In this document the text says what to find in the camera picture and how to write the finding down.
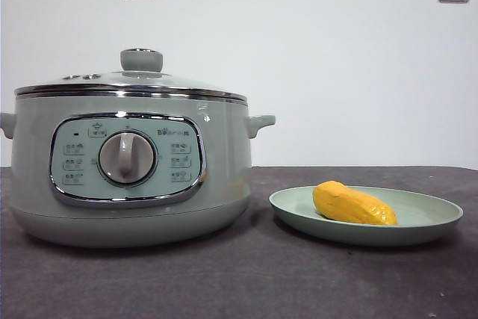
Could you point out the yellow corn cob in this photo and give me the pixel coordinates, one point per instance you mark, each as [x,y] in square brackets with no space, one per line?
[347,203]

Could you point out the glass lid with green knob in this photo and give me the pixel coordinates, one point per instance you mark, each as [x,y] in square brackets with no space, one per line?
[142,60]

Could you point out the pale green electric steamer pot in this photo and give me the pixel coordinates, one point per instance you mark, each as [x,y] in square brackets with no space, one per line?
[224,147]

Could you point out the pale green round plate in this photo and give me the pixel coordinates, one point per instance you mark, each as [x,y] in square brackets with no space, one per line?
[422,210]

